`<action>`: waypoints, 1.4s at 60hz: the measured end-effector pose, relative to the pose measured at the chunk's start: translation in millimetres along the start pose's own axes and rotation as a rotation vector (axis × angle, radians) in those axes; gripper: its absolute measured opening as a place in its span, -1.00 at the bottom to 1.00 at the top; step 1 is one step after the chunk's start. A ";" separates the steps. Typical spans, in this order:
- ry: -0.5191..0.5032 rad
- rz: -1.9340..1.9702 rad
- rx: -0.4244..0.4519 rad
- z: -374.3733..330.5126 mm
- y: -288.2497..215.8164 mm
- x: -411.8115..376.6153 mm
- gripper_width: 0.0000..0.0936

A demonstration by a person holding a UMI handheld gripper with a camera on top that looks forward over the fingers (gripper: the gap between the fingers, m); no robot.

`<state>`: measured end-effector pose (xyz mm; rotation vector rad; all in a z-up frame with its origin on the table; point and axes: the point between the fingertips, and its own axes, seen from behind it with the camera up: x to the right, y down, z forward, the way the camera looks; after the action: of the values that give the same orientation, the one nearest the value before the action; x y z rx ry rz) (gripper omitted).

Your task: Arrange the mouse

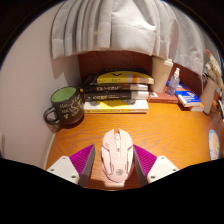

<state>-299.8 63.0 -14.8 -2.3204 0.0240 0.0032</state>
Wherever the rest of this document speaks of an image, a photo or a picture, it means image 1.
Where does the dark mug green inside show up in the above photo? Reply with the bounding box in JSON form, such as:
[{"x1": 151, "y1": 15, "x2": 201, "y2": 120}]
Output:
[{"x1": 43, "y1": 86, "x2": 85, "y2": 126}]

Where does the yellow and white book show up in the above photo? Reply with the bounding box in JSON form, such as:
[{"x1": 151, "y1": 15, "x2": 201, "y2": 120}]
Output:
[{"x1": 83, "y1": 98, "x2": 150, "y2": 115}]

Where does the white jug vase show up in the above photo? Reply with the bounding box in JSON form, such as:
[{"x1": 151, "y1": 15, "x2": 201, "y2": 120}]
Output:
[{"x1": 199, "y1": 77, "x2": 219, "y2": 115}]

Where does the round cartoon mouse pad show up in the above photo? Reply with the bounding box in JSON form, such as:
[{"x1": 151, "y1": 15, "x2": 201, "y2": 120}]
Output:
[{"x1": 208, "y1": 129, "x2": 221, "y2": 161}]

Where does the flat red book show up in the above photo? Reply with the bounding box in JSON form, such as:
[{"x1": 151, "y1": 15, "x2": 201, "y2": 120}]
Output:
[{"x1": 147, "y1": 90, "x2": 181, "y2": 105}]

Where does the blue cover book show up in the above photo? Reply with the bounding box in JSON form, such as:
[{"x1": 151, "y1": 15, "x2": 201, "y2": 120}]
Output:
[{"x1": 166, "y1": 79, "x2": 204, "y2": 108}]

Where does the pink computer mouse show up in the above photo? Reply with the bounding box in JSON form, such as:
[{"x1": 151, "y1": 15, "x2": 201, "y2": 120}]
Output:
[{"x1": 100, "y1": 128, "x2": 135, "y2": 184}]

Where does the yellow and black book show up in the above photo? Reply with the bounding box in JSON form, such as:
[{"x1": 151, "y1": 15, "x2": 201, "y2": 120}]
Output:
[{"x1": 81, "y1": 68, "x2": 155, "y2": 86}]

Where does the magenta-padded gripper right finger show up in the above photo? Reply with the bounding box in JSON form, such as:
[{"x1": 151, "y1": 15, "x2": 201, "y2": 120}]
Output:
[{"x1": 132, "y1": 144, "x2": 180, "y2": 187}]

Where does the white pleated curtain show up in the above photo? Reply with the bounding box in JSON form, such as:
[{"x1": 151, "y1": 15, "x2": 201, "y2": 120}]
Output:
[{"x1": 50, "y1": 0, "x2": 205, "y2": 76}]

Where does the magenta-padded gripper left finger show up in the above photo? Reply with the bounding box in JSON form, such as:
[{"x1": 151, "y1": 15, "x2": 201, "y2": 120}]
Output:
[{"x1": 46, "y1": 143, "x2": 96, "y2": 188}]

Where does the clear spray bottle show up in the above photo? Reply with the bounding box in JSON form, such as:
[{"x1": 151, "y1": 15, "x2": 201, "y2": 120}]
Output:
[{"x1": 165, "y1": 67, "x2": 181, "y2": 98}]

